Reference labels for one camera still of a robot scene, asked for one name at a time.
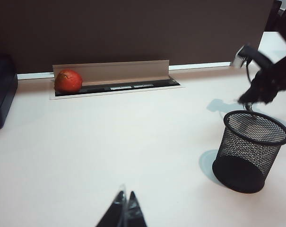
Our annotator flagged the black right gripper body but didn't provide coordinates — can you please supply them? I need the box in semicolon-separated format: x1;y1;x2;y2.
248;54;286;100

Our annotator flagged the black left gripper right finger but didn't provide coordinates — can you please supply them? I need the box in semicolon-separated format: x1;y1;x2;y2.
126;190;148;227

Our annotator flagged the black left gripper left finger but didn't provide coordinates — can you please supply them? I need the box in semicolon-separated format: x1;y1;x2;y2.
95;183;128;227

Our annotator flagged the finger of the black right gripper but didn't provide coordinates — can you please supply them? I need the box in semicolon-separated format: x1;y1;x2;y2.
237;87;260;105
255;92;278;106

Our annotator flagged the orange fruit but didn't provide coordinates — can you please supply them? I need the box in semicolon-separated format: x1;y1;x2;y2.
54;69;83;93

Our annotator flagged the brown desk divider panel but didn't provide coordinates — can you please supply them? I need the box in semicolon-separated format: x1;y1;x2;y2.
0;0;276;74

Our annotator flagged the dark blue box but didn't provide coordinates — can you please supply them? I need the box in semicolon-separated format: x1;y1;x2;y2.
0;55;18;133

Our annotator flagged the black camera cable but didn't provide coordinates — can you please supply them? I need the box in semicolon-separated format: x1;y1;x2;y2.
245;59;252;84

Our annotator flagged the black wire mesh basket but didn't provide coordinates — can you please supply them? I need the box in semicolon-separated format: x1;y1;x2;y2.
212;110;286;194

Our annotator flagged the recessed cable tray with sockets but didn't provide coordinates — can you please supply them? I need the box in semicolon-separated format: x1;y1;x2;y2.
49;77;186;101

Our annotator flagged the beige cable tray flap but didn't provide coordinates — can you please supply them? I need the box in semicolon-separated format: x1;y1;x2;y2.
52;59;171;89

